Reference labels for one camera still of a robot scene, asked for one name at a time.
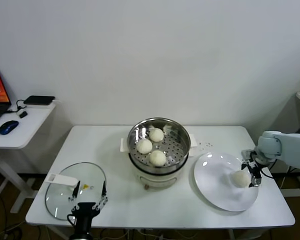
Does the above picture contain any black flat hard drive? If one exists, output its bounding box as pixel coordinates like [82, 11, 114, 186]
[23, 95, 56, 106]

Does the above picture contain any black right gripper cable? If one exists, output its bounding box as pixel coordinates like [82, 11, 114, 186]
[259, 159, 279, 179]

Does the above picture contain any round glass pot lid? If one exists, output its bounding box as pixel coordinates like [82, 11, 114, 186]
[44, 161, 108, 221]

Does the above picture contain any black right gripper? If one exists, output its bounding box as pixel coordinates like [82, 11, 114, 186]
[240, 158, 265, 188]

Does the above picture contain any white side table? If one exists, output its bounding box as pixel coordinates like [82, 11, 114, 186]
[0, 101, 57, 215]

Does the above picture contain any blue computer mouse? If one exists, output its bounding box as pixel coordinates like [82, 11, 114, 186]
[0, 120, 20, 136]

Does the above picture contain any white electric cooker base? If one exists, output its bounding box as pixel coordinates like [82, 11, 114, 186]
[119, 134, 198, 191]

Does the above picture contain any white power cable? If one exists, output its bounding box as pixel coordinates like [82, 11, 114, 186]
[279, 169, 291, 191]

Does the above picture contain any stainless steel steamer basket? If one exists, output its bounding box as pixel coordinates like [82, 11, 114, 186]
[126, 117, 192, 176]

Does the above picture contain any black thin usb cable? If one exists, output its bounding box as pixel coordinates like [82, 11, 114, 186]
[4, 99, 28, 115]

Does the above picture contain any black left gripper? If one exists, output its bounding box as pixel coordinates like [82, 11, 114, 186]
[68, 181, 109, 235]

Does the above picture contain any white steamed baozi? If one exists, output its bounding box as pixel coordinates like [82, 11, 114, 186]
[231, 170, 252, 189]
[136, 138, 153, 154]
[149, 150, 167, 168]
[149, 127, 165, 143]

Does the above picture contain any white lid handle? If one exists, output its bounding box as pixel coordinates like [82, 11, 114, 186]
[47, 174, 81, 187]

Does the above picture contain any white round plate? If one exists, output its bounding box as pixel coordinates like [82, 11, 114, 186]
[193, 151, 260, 213]

